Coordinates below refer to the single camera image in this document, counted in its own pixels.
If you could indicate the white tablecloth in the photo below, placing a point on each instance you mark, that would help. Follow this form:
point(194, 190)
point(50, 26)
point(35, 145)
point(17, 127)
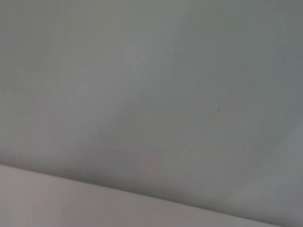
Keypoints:
point(47, 208)

